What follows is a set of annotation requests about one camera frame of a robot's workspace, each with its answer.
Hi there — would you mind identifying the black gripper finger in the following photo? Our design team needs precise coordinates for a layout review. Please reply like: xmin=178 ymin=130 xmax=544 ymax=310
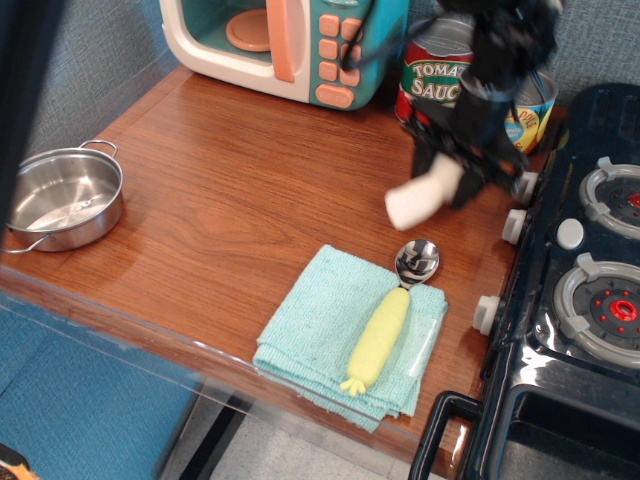
xmin=411 ymin=130 xmax=442 ymax=178
xmin=452 ymin=165 xmax=498 ymax=209

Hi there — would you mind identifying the light blue folded cloth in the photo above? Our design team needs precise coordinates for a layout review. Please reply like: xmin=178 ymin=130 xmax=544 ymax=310
xmin=253 ymin=245 xmax=448 ymax=432

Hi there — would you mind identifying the spoon with yellow handle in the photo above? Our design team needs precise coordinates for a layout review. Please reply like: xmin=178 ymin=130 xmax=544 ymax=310
xmin=340 ymin=239 xmax=440 ymax=398

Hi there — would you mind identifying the white plush mushroom toy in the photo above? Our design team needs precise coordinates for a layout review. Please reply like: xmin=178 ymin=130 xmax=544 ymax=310
xmin=384 ymin=153 xmax=464 ymax=231

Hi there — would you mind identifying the teal toy microwave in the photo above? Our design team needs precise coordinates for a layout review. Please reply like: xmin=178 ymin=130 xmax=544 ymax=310
xmin=160 ymin=1 xmax=409 ymax=111

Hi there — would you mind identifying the orange plush toy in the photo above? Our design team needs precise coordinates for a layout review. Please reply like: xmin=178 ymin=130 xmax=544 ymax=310
xmin=0 ymin=463 xmax=39 ymax=480

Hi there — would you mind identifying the tomato sauce can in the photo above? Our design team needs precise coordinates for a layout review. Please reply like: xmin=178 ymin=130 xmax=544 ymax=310
xmin=395 ymin=17 xmax=473 ymax=122

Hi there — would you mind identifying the stainless steel pot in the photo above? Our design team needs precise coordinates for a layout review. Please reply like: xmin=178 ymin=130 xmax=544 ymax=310
xmin=1 ymin=139 xmax=124 ymax=255

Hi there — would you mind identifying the black toy stove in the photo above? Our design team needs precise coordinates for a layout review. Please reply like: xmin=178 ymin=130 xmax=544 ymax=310
xmin=410 ymin=83 xmax=639 ymax=479

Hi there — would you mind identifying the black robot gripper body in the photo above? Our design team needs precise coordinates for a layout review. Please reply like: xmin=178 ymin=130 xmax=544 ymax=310
xmin=410 ymin=1 xmax=563 ymax=185

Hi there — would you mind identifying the pineapple slices can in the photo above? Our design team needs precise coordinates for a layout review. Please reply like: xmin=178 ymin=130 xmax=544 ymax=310
xmin=505 ymin=70 xmax=558 ymax=155

